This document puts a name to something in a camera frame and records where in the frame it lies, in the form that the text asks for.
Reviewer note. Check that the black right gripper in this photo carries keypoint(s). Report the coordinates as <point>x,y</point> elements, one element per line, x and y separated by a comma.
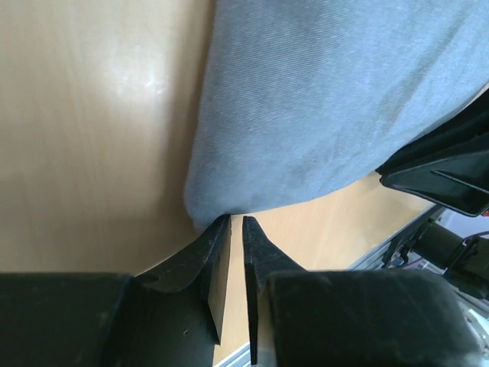
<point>449,165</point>

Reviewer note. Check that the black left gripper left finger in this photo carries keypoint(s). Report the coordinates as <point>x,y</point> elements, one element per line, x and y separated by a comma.
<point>202,264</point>

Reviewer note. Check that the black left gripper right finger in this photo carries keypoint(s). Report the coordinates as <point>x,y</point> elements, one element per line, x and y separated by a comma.
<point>261,259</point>

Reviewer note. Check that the grey long sleeve shirt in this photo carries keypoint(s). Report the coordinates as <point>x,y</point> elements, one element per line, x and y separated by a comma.
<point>303,98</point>

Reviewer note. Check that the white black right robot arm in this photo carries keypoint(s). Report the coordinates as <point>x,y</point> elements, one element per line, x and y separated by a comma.
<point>406,313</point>

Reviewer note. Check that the aluminium front frame rail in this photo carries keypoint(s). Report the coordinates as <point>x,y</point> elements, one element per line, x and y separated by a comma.
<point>399,311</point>

